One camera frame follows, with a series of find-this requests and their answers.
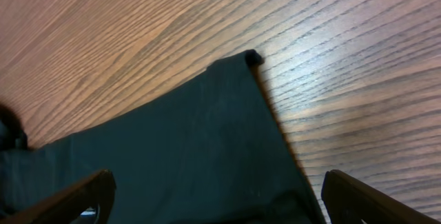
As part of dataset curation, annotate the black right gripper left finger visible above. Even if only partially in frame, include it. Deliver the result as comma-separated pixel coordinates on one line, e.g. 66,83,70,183
1,170,116,224

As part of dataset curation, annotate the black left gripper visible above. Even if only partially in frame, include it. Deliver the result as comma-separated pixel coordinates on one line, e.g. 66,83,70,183
1,104,28,151

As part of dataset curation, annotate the black t-shirt with logo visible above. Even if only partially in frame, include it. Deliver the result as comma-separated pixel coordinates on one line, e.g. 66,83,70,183
1,50,324,223

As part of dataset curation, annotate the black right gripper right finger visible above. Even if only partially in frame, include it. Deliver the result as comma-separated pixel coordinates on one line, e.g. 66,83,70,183
321,170,440,224

